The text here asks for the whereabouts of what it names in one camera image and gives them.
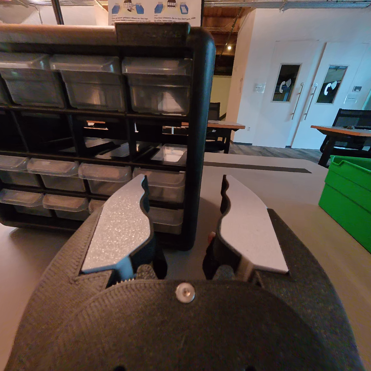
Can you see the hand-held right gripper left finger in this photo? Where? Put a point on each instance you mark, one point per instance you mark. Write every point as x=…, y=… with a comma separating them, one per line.
x=118, y=229

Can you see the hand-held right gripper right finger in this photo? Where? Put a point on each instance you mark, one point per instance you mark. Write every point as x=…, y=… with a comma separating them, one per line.
x=252, y=232

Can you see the clear plastic drawer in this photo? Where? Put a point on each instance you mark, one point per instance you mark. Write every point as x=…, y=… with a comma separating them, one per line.
x=169, y=155

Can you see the rows of clear drawers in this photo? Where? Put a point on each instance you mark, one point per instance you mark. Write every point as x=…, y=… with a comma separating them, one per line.
x=89, y=84

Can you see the black drawer cabinet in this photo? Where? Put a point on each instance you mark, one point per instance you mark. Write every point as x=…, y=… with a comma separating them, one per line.
x=203, y=87

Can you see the black tape strip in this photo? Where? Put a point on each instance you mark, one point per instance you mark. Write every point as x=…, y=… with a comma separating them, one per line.
x=255, y=167

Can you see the green plastic bin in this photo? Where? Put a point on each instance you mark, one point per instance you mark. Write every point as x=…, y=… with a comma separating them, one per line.
x=347, y=208

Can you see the wooden office desk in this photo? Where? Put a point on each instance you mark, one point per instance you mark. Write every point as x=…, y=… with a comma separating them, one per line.
x=339, y=130
x=229, y=125

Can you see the dark door window phone icon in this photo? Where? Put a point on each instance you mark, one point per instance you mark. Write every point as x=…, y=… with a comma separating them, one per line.
x=281, y=72
x=333, y=75

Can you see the instruction poster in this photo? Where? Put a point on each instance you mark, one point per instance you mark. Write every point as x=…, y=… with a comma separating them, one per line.
x=153, y=11

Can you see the black stand pole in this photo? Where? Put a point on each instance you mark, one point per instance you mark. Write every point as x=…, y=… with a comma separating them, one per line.
x=58, y=11

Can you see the small wall sign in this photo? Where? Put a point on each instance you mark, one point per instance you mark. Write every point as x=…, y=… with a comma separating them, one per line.
x=260, y=88
x=357, y=88

